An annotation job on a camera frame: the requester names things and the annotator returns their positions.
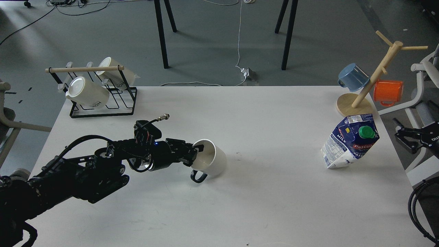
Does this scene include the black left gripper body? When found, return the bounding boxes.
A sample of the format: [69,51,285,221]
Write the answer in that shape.
[146,139,192,171]

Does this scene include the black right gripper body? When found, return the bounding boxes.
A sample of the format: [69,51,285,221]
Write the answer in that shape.
[424,121,439,150]

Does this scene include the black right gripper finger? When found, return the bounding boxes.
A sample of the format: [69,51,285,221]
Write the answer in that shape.
[393,118,427,138]
[395,132,427,154]

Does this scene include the white mug black handle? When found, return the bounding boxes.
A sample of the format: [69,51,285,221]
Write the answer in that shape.
[191,139,227,183]

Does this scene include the blue white milk carton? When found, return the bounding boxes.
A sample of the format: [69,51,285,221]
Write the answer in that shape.
[320,114,380,169]

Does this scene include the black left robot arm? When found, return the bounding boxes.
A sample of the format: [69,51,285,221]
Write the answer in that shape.
[0,114,204,247]

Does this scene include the orange mug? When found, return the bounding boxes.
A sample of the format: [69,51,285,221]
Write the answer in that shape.
[372,80,404,107]

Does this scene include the wooden mug tree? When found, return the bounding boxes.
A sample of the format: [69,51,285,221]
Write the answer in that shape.
[336,30,428,117]

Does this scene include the white power adapter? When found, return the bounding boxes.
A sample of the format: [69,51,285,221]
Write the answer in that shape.
[240,68,258,81]

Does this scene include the blue mug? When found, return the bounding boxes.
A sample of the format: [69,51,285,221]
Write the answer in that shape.
[338,63,370,92]

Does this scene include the cream mug on rack back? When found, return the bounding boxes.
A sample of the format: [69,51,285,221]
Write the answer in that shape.
[96,57,136,91]

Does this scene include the cream mug on rack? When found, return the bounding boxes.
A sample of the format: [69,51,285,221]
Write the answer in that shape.
[96,57,136,91]
[65,76,110,108]

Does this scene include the cream mug on rack front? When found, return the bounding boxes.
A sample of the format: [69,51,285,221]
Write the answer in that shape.
[65,76,110,108]

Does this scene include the black table legs left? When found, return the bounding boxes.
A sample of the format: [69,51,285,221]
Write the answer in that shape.
[153,0,178,69]

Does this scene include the black table legs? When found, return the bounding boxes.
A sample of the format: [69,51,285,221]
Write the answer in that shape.
[153,0,178,69]
[274,0,298,71]

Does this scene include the black table legs right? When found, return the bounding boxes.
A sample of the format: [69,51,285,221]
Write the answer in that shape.
[274,0,298,71]

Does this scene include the white cable on floor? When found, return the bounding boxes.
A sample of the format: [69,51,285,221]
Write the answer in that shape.
[159,0,256,86]

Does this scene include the black wire mug rack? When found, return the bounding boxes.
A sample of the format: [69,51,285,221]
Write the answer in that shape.
[45,62,138,118]

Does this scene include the black cable on floor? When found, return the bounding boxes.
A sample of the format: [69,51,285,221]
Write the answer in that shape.
[0,0,111,45]

